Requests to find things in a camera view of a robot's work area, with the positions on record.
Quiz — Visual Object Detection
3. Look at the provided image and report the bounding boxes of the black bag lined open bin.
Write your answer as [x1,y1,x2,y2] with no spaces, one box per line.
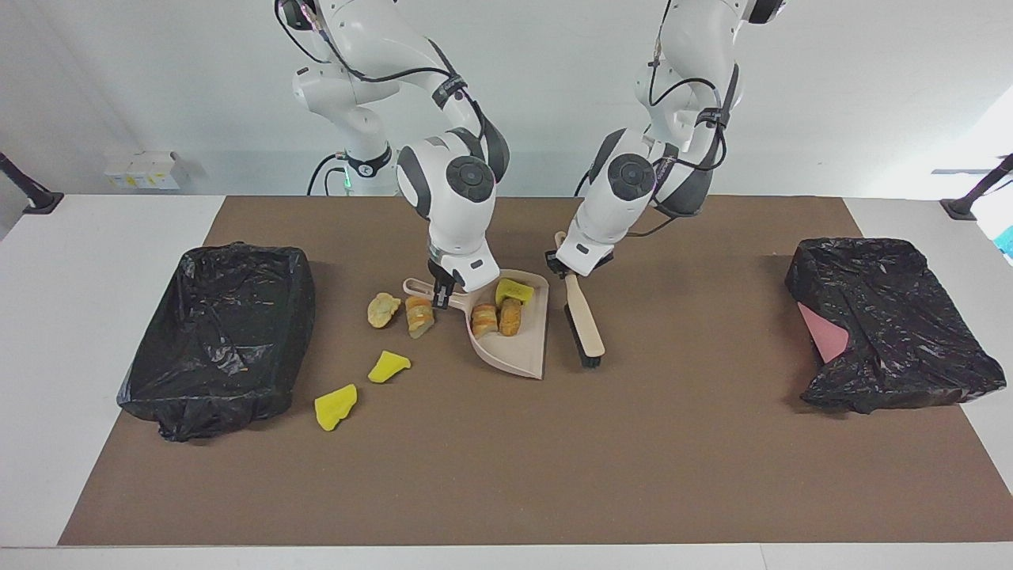
[116,244,317,443]

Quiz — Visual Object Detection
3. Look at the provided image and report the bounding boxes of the black camera stand base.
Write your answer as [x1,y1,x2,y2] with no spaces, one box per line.
[939,153,1013,222]
[0,150,64,215]

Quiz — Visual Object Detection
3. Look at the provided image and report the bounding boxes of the yellow sponge chunk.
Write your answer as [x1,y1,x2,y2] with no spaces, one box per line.
[313,383,359,432]
[495,277,536,307]
[367,350,412,385]

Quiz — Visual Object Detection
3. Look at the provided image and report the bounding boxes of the crumpled black trash bag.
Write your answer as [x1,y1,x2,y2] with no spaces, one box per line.
[785,237,1007,415]

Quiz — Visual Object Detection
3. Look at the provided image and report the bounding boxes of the beige brush with black bristles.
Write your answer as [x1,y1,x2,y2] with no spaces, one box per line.
[553,230,607,370]

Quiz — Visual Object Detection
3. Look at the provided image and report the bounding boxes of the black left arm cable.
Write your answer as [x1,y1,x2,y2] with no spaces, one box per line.
[629,0,745,238]

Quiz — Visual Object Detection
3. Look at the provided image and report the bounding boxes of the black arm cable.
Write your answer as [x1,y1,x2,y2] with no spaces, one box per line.
[273,0,507,183]
[629,0,745,238]

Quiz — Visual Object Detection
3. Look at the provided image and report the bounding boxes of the brown table mat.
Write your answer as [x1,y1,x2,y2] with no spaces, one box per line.
[58,196,1013,547]

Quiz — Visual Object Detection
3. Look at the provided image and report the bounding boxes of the white power box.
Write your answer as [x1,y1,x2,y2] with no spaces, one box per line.
[103,150,191,191]

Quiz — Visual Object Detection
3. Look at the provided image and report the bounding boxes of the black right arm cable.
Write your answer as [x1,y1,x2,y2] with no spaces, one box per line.
[273,0,507,183]

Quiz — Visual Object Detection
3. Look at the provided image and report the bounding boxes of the pale toy pastry piece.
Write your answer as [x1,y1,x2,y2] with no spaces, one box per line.
[366,292,403,329]

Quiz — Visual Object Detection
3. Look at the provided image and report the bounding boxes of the beige plastic dustpan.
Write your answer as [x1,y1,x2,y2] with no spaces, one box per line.
[401,268,552,382]

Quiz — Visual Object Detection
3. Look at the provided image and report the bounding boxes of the black right base cable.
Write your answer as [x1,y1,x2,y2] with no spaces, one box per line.
[306,153,351,197]

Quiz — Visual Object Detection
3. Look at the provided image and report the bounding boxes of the pink plastic bin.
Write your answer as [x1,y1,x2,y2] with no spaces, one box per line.
[797,301,850,365]

